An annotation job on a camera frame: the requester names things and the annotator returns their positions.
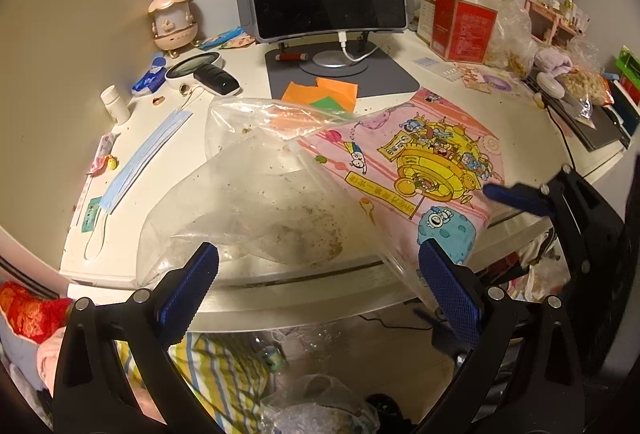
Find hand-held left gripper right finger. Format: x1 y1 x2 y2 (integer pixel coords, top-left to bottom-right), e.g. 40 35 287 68
415 238 583 434

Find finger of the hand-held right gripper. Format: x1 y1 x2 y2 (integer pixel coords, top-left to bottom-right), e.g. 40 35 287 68
482 165 623 275
414 308 468 367

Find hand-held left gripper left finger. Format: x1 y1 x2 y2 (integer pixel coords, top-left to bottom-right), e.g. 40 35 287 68
52 241 221 434

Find pink cartoon printed bag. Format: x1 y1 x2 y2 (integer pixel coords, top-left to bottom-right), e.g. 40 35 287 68
295 86 506 265

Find green label plastic bottle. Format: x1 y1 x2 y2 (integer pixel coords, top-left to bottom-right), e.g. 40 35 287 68
252 336 288 372

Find clear plastic bag with crumbs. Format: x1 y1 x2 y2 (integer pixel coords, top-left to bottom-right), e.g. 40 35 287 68
136 96 436 310

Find large clear bag brown residue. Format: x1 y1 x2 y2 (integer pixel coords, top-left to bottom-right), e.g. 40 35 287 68
260 374 381 434

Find yellow blue striped blanket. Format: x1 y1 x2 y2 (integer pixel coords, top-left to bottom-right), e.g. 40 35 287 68
112 331 273 434

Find dark grey laptop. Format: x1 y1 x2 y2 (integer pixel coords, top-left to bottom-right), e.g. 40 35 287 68
522 76 632 151

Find white desk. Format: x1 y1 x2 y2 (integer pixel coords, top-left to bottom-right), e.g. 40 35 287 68
59 26 633 335

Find small clear zip bag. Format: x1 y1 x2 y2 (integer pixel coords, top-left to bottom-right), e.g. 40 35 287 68
570 94 598 130

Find white round device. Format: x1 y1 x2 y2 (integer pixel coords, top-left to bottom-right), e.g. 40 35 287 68
536 74 566 99

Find pink printed card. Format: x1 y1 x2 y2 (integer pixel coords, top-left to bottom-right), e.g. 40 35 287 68
457 64 513 91

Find teal label card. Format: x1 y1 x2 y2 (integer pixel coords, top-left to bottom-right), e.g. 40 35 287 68
80 196 102 233

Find bag of peanuts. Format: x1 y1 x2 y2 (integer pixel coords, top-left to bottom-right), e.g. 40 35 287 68
557 69 616 107

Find purple cloth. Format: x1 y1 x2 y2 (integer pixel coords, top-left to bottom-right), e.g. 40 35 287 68
532 46 576 75

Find black box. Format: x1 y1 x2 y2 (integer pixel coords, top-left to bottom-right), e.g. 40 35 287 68
607 79 640 137

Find blue face mask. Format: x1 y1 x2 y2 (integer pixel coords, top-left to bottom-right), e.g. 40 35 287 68
82 109 194 261

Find clear bag of yellow snacks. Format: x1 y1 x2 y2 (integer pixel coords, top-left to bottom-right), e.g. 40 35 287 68
486 0 540 80

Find pink clothing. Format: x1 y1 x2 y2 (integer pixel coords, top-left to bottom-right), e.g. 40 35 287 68
35 339 68 397

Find red embroidered cloth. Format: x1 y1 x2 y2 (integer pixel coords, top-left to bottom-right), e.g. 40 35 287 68
0 281 71 346

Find thin clear plastic bag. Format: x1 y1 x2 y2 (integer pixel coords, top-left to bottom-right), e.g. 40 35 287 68
567 36 608 75

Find pink small packet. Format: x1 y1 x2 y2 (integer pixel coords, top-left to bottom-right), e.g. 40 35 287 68
89 131 121 175

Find grey desk mat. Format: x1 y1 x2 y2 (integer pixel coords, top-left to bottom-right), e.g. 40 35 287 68
265 45 420 101

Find green box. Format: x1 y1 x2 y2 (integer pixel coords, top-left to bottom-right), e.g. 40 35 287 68
616 46 640 87

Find red carton box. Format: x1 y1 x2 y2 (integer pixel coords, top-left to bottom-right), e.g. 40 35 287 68
429 0 516 65

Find pink plastic rack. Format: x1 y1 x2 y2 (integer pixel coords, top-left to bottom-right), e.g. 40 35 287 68
524 0 591 46

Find group of small cosmetic bottles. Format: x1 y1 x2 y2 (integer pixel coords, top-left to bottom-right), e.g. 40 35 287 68
550 0 591 30

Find white pill bottle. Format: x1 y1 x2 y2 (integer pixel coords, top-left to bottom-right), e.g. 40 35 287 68
100 85 132 125

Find orange and green paper sheets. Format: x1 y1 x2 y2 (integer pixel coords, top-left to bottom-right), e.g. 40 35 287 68
281 77 359 115

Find black car key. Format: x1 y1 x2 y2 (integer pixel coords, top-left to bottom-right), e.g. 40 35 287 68
194 65 241 96

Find blue white small packet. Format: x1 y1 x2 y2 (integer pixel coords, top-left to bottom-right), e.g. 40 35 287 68
131 57 168 96

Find white rimmed magnifying glass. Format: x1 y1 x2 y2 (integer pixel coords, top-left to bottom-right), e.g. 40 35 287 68
165 52 224 92

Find colourful snack packet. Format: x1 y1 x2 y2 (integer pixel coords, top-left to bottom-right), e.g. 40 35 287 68
200 28 257 51

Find pink lantern night light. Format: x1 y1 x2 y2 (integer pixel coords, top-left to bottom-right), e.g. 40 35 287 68
147 0 202 58

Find black cable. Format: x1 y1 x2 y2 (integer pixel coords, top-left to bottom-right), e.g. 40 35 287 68
542 101 576 170

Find white charging cable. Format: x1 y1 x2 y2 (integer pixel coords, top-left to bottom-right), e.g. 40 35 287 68
336 31 375 65

